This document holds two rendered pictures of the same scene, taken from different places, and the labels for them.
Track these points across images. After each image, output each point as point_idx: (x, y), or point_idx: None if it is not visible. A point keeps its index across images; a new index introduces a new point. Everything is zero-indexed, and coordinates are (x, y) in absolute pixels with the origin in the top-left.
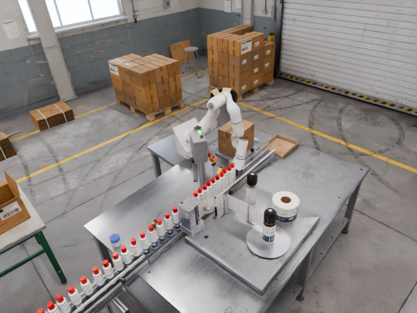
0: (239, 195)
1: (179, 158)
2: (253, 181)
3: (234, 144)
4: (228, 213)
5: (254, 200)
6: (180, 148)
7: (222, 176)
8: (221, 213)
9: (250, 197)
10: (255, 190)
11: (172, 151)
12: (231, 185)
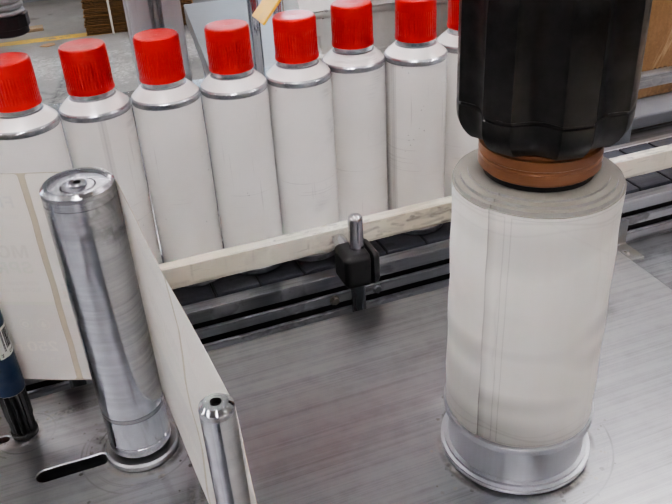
0: (440, 321)
1: (272, 55)
2: (546, 49)
3: None
4: (154, 463)
5: (530, 422)
6: (290, 1)
7: (291, 53)
8: (85, 438)
9: (477, 346)
10: (578, 257)
11: (272, 30)
12: (413, 212)
